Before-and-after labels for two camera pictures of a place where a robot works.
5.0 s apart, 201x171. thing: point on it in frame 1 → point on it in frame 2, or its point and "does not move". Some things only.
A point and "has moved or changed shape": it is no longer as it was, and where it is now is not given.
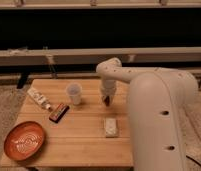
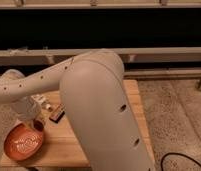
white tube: x=39 y=98 does not move
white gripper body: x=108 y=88 → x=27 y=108
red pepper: x=107 y=101 has moved or changed shape
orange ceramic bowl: x=24 y=140 does not move
